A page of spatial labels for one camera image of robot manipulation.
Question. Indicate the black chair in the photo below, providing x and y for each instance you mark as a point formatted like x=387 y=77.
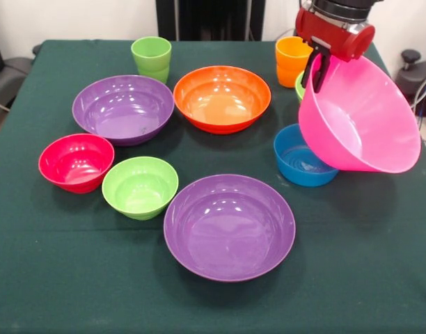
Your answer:
x=11 y=76

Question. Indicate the red plastic bowl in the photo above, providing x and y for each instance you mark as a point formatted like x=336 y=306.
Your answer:
x=75 y=163

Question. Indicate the pink plastic bowl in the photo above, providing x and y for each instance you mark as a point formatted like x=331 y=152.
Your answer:
x=366 y=125

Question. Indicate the small green plastic bowl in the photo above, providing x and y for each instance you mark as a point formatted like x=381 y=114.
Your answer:
x=140 y=191

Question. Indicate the orange plastic cup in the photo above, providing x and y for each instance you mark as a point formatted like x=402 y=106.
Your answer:
x=289 y=66

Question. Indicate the purple plastic bowl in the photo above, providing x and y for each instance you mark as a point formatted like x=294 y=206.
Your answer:
x=122 y=115
x=230 y=229

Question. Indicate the dark green tablecloth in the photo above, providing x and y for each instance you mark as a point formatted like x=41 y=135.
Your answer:
x=60 y=261

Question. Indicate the blue plastic bowl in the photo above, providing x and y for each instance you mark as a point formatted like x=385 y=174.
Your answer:
x=293 y=167

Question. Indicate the large green plastic bowl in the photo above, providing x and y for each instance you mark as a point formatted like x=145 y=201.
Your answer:
x=299 y=91

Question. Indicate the black cabinet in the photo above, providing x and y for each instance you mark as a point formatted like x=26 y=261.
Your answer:
x=206 y=17

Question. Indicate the green plastic cup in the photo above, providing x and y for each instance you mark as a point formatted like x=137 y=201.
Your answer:
x=151 y=62

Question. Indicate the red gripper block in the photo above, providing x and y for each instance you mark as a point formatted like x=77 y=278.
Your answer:
x=335 y=38

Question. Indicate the orange plastic bowl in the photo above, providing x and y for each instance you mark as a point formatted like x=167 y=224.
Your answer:
x=216 y=108

